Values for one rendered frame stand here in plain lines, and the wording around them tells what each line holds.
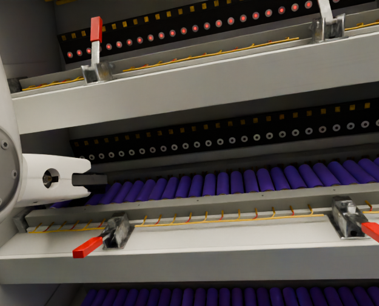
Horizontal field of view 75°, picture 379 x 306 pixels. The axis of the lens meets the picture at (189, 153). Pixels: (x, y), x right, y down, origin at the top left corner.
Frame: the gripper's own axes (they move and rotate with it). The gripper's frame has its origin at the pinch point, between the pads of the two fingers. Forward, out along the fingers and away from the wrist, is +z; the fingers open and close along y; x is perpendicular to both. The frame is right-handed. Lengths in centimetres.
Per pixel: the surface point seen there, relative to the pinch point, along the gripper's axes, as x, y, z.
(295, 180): 2.3, -30.4, 2.0
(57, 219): 4.7, 3.3, -1.9
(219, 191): 2.8, -20.2, 0.9
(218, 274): 12.0, -19.5, -4.2
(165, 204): 3.9, -13.1, -1.9
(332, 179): 2.6, -34.8, 1.5
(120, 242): 7.8, -8.1, -5.2
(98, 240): 6.7, -7.7, -9.2
